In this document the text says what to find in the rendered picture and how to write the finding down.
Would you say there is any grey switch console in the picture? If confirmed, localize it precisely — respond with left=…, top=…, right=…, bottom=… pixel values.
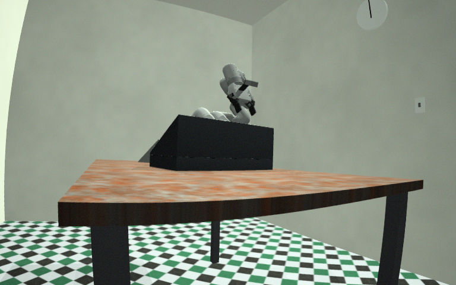
left=150, top=115, right=274, bottom=171

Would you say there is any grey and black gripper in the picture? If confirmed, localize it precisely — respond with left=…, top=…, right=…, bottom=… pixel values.
left=227, top=81, right=256, bottom=116

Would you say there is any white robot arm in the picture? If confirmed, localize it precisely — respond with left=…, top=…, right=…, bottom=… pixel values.
left=192, top=64, right=258, bottom=124

